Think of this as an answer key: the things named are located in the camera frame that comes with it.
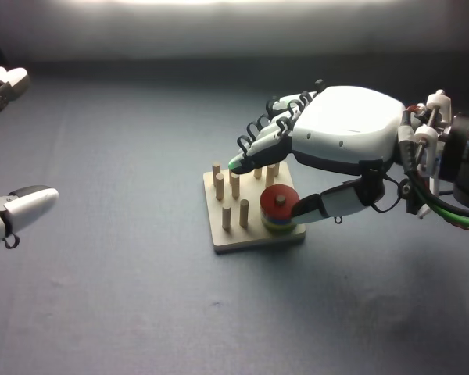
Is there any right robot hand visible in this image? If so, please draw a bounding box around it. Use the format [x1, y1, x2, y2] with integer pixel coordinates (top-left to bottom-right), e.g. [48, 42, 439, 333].
[227, 79, 408, 228]

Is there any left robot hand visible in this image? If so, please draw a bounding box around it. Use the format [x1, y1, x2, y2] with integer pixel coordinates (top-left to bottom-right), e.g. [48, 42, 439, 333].
[0, 66, 60, 251]

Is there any red ring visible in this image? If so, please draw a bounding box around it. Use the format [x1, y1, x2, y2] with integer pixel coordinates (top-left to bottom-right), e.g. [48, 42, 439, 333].
[259, 184, 300, 220]

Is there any wooden peg board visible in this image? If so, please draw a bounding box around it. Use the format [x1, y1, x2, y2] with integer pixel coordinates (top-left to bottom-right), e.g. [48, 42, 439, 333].
[202, 160, 307, 255]

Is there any grey table cloth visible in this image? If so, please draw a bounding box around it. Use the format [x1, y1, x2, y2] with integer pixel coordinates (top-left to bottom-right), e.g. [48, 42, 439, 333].
[0, 58, 469, 375]

